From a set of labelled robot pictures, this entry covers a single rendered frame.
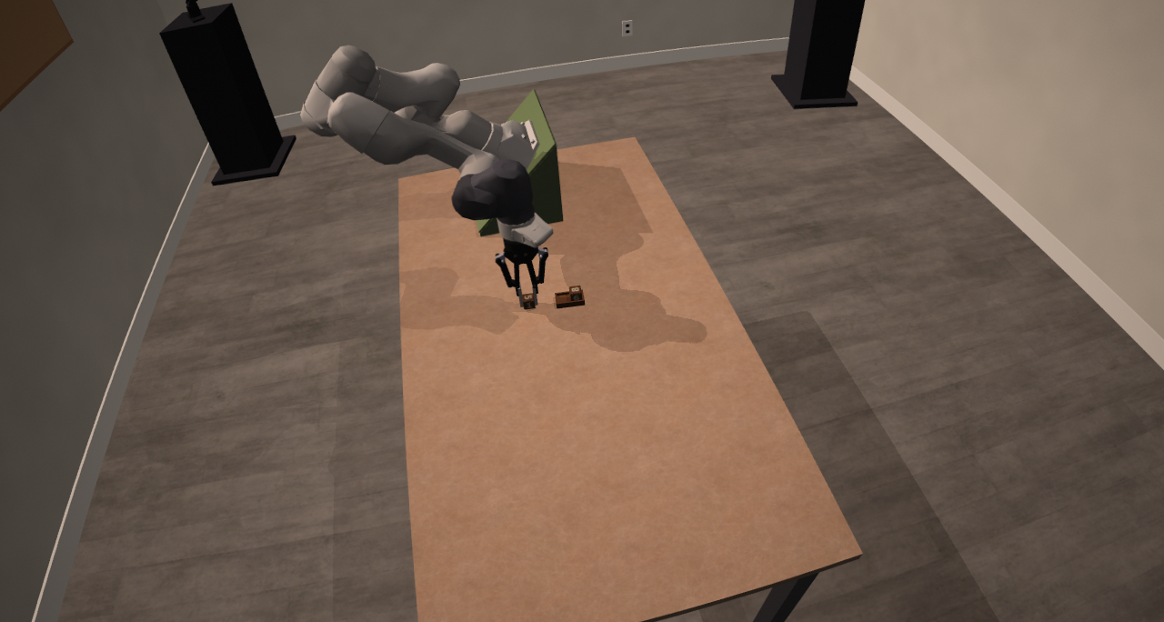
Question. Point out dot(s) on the brown shallow tray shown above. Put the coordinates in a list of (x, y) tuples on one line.
[(563, 300)]

